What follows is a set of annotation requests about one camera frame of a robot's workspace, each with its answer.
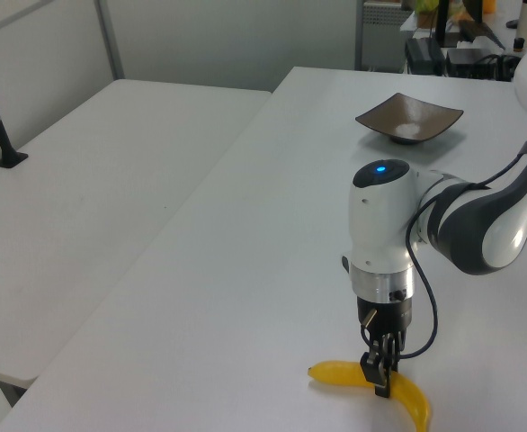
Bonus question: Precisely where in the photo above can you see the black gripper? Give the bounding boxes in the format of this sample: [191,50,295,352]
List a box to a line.
[356,295,414,400]

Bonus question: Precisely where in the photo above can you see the yellow banana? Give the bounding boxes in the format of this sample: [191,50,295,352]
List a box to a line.
[307,358,432,428]

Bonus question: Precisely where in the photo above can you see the brown square ceramic plate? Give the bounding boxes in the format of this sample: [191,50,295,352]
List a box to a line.
[354,92,465,146]

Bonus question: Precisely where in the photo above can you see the black power supply box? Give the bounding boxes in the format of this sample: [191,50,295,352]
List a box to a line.
[405,37,447,76]

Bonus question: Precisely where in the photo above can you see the black electronics box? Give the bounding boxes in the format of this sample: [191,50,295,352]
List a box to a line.
[446,47,489,78]

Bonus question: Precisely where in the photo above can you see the perforated grey metal panel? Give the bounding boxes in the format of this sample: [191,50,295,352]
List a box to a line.
[355,0,415,72]

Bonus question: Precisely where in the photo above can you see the black monitor stand pole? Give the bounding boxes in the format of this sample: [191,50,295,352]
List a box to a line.
[434,0,451,47]

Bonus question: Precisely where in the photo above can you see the white folding side table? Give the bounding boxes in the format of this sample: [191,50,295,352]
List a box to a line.
[0,78,273,428]

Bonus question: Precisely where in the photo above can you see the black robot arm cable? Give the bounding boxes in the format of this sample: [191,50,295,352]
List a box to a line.
[397,8,527,360]

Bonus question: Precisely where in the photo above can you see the grey aluminium partition post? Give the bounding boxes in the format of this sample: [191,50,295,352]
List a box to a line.
[93,0,126,82]

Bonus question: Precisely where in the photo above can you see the black camera stand pole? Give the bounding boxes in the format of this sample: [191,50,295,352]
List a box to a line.
[0,47,30,169]

